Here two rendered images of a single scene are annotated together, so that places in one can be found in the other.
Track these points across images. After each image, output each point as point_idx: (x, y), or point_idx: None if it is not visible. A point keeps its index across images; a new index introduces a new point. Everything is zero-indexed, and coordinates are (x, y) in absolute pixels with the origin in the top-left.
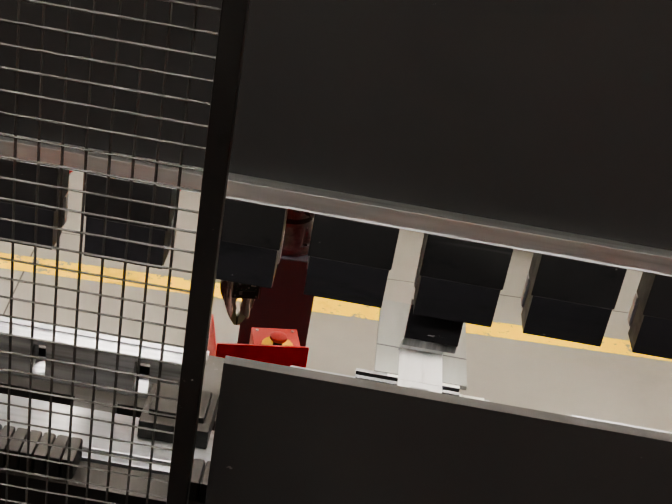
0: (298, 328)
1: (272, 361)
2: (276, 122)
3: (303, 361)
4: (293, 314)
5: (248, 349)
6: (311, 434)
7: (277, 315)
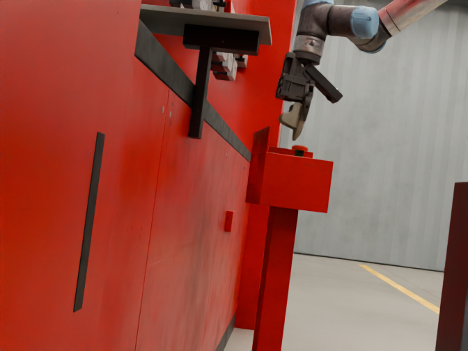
0: (465, 270)
1: (260, 145)
2: None
3: (266, 141)
4: (464, 251)
5: (258, 134)
6: None
7: (458, 254)
